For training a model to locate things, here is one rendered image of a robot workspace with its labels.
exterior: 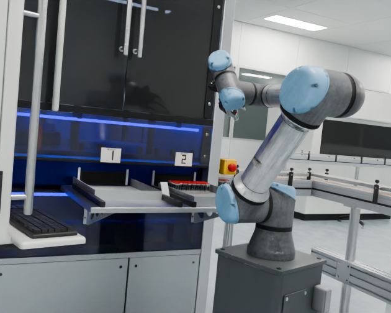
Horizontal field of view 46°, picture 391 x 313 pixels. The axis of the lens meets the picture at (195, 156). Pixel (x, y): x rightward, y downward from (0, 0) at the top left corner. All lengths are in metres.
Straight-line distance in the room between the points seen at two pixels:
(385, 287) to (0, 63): 1.91
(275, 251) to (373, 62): 8.51
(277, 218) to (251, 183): 0.18
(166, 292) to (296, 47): 6.75
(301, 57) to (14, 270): 7.19
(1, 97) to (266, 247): 0.87
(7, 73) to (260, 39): 6.90
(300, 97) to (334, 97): 0.08
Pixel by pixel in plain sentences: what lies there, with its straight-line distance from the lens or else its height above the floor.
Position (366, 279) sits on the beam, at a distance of 2.49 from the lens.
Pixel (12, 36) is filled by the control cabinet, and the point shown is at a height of 1.36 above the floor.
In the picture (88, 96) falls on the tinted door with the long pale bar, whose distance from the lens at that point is 1.92.
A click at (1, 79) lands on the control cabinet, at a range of 1.31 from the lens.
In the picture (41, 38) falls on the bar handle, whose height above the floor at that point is 1.37.
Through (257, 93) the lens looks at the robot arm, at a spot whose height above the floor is 1.30.
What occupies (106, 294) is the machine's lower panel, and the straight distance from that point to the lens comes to 2.08.
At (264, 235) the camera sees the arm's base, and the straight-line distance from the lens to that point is 1.44.
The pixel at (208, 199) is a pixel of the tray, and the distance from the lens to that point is 1.72.
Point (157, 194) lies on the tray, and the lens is 1.75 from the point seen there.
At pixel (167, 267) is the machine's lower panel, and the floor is 0.52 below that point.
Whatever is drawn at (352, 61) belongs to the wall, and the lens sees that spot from 9.38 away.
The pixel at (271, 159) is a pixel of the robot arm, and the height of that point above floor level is 1.10.
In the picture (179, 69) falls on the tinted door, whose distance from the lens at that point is 2.06.
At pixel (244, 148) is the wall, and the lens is 7.79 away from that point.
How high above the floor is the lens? 1.17
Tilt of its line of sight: 4 degrees down
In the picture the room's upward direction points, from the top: 5 degrees clockwise
